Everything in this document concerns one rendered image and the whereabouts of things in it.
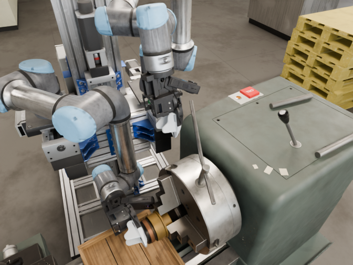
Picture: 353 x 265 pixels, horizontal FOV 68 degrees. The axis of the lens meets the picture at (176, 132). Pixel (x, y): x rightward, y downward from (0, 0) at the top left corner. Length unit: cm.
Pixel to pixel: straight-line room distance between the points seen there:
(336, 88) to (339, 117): 228
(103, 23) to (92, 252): 80
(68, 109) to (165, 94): 28
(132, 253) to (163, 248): 12
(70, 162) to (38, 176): 143
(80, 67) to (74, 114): 63
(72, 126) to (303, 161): 71
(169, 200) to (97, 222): 117
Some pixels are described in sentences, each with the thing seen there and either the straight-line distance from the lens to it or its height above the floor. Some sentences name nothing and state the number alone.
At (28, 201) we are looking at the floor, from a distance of 258.
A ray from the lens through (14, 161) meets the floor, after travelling 299.
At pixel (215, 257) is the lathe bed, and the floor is 86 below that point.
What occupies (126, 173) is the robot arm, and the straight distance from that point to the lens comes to 111.
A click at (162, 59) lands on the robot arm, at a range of 67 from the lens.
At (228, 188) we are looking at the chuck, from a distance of 83.
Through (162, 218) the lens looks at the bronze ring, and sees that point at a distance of 87.
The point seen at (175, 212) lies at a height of 105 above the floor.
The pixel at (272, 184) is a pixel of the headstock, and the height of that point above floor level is 125.
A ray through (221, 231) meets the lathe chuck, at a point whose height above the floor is 113.
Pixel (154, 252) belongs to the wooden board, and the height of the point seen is 89.
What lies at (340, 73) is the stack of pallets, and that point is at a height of 55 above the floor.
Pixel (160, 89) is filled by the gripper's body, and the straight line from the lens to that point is 71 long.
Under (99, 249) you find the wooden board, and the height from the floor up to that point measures 89.
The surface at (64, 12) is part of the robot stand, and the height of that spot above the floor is 153.
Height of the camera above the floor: 186
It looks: 40 degrees down
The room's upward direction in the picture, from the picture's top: straight up
